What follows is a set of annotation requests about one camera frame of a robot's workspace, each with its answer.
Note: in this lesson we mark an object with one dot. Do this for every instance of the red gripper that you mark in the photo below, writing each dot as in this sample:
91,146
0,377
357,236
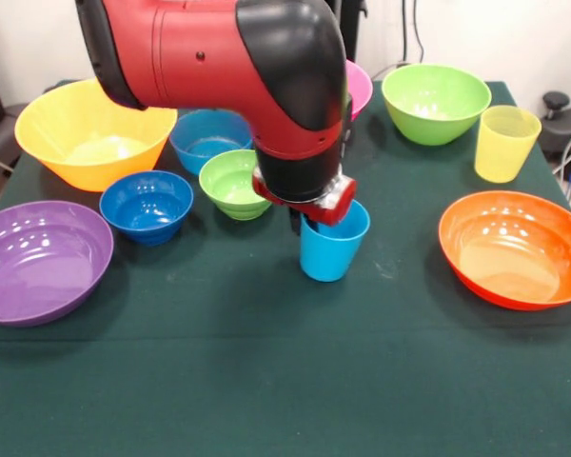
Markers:
333,202

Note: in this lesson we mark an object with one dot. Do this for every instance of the light blue plastic cup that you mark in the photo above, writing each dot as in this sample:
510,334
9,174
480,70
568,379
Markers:
328,252

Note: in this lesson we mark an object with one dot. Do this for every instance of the small dark blue bowl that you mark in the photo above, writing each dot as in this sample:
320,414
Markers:
145,204

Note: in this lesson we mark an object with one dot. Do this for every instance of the large green plastic bowl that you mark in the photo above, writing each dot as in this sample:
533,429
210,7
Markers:
433,95

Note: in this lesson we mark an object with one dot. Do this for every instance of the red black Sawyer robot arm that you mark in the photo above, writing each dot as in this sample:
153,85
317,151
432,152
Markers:
219,62

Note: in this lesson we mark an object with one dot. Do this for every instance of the small green plastic bowl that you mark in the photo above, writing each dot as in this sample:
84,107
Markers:
228,183

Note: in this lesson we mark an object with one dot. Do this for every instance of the translucent light blue bowl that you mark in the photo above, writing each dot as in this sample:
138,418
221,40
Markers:
204,133

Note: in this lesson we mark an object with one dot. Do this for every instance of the large pink plastic bowl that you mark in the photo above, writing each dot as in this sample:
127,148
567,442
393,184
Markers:
359,88

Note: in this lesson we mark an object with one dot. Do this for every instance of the dark green tablecloth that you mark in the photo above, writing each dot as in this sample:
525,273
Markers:
285,371

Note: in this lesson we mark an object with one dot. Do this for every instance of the translucent yellow plastic cup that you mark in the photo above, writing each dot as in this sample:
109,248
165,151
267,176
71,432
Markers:
502,152

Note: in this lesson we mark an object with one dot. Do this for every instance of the shallow orange plastic bowl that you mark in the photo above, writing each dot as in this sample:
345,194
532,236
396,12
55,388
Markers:
514,252

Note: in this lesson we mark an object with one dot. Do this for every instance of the large yellow plastic bowl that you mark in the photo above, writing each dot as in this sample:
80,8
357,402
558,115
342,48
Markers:
76,128

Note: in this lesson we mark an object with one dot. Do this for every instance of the shallow purple plastic bowl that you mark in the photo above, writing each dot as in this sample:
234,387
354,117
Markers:
38,266

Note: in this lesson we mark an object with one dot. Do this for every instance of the black knob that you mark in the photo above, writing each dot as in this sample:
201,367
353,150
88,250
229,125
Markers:
556,101

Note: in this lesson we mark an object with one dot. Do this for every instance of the black round base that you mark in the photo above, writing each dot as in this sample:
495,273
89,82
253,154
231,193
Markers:
568,128

